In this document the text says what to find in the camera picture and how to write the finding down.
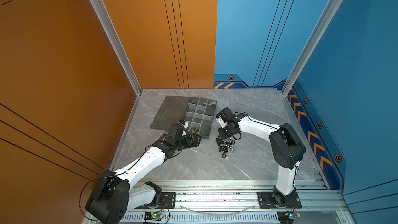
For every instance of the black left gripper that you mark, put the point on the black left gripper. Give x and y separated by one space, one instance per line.
190 143

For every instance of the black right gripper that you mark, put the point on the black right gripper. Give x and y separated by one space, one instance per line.
222 135

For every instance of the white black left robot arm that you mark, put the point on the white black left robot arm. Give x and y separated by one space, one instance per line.
115 192

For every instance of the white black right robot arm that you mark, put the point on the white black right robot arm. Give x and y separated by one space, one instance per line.
287 148

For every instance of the pile of black nuts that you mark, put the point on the pile of black nuts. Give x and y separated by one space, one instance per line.
225 146

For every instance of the grey plastic organizer box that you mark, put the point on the grey plastic organizer box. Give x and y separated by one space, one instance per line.
197 111

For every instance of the left green circuit board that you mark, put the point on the left green circuit board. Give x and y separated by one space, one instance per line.
153 217

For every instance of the right circuit board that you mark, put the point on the right circuit board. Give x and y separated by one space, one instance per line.
287 217

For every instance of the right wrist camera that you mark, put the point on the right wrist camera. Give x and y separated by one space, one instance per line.
225 116

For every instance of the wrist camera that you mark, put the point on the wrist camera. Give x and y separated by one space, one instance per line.
225 116
183 122

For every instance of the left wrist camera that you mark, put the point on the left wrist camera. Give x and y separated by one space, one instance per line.
183 122

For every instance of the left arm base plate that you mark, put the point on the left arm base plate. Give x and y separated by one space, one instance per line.
167 198

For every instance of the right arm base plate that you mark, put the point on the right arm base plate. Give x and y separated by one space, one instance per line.
277 200

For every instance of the aluminium front rail frame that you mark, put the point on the aluminium front rail frame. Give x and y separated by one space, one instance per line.
236 202

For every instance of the right aluminium corner post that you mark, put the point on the right aluminium corner post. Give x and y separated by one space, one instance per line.
323 22

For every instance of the aluminium corner post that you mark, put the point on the aluminium corner post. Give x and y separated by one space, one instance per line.
323 22
109 28

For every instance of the left aluminium corner post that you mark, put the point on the left aluminium corner post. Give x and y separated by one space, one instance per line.
109 28

